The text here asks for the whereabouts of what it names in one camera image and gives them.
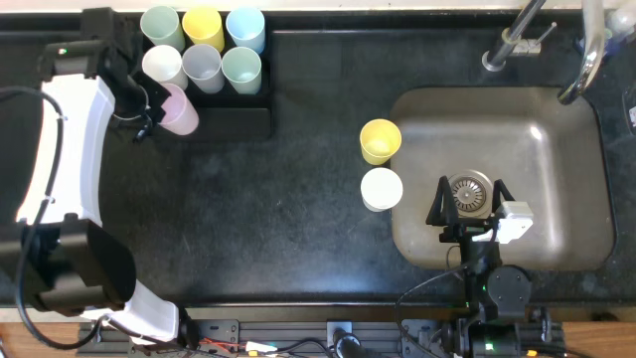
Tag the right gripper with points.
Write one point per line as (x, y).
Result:
(464, 232)

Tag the white cup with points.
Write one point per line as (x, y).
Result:
(163, 64)
(381, 189)

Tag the yellow cup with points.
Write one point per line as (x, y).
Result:
(380, 141)
(203, 26)

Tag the pink cup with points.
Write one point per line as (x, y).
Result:
(180, 117)

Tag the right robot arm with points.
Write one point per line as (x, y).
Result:
(509, 288)

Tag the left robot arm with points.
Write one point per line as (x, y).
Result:
(79, 149)

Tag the steel sink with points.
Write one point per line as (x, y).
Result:
(546, 174)

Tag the steel tap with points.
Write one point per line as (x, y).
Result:
(592, 54)

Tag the blue soap bottle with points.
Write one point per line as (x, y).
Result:
(621, 24)

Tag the black tray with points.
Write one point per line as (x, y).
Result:
(233, 122)

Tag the green cup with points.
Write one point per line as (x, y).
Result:
(242, 68)
(161, 26)

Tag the blue cup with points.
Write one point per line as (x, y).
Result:
(246, 27)

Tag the grey cup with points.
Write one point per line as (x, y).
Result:
(202, 65)

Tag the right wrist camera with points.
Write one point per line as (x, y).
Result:
(512, 221)

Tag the mounting rail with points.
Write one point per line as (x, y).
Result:
(298, 334)

